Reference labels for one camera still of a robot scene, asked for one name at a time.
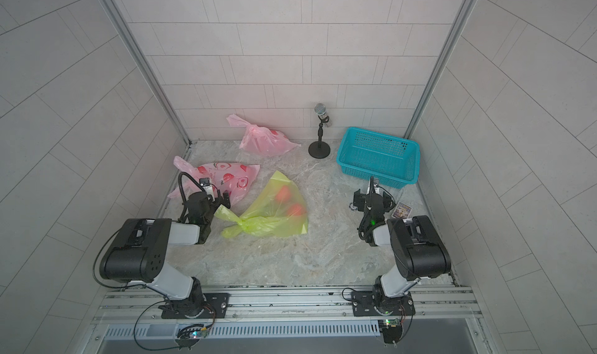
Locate yellow-green plastic bag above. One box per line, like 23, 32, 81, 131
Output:
215, 171, 309, 238

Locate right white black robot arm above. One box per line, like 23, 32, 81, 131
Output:
352, 177, 452, 315

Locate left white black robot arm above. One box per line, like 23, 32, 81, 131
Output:
93, 172, 231, 319

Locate pink strawberry print plastic bag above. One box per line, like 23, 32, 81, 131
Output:
174, 156, 261, 206

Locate plain pink plastic bag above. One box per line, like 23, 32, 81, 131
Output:
226, 114, 300, 158

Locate small printed card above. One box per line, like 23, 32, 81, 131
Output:
392, 202, 412, 220

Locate teal plastic basket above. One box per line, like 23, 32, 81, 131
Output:
337, 127, 421, 189

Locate microphone on black stand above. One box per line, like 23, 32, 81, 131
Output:
309, 103, 331, 159

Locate right circuit board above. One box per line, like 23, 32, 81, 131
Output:
378, 319, 404, 346

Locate circuit board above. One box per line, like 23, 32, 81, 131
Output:
175, 324, 211, 350
378, 319, 404, 346

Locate left circuit board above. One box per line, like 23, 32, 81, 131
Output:
175, 324, 211, 350

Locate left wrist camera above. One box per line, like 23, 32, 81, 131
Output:
199, 178, 211, 189

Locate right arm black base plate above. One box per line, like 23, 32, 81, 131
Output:
350, 290, 416, 317

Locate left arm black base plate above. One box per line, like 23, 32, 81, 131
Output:
159, 293, 230, 319

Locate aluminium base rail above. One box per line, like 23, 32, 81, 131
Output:
91, 285, 483, 324

